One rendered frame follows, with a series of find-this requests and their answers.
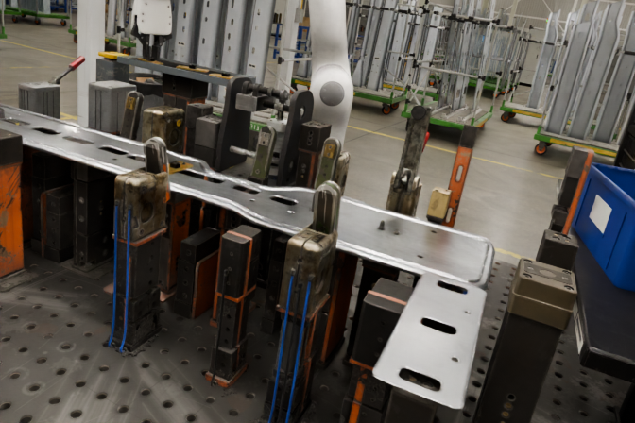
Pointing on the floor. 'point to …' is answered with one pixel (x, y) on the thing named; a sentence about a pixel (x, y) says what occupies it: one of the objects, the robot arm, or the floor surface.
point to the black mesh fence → (627, 145)
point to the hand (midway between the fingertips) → (151, 52)
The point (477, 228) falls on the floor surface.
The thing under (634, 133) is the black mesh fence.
